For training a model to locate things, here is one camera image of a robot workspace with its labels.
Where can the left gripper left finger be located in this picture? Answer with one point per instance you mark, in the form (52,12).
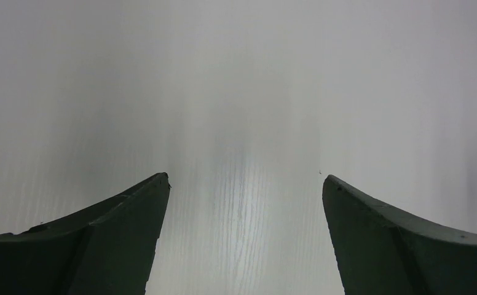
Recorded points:
(106,248)

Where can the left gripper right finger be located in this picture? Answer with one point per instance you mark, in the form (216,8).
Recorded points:
(381,249)

